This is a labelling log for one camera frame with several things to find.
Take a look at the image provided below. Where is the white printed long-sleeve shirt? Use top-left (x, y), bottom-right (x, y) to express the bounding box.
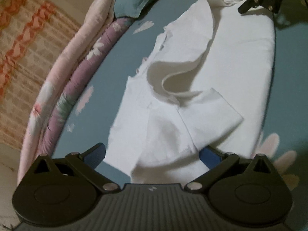
top-left (108, 0), bottom-right (276, 183)

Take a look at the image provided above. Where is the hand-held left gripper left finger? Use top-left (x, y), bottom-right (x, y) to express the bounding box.
top-left (33, 142), bottom-right (121, 193)

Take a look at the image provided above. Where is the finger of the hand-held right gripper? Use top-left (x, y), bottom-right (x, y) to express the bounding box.
top-left (238, 0), bottom-right (262, 15)

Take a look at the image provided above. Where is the bed with teal floral sheet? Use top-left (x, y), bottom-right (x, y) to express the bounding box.
top-left (52, 0), bottom-right (308, 198)

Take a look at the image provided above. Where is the patterned curtain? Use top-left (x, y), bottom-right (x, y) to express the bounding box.
top-left (0, 0), bottom-right (82, 150)

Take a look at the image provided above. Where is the pink floral quilt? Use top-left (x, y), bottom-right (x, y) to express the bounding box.
top-left (18, 0), bottom-right (118, 181)

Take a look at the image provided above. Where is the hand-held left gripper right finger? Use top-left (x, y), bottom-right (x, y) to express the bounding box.
top-left (185, 146), bottom-right (273, 193)

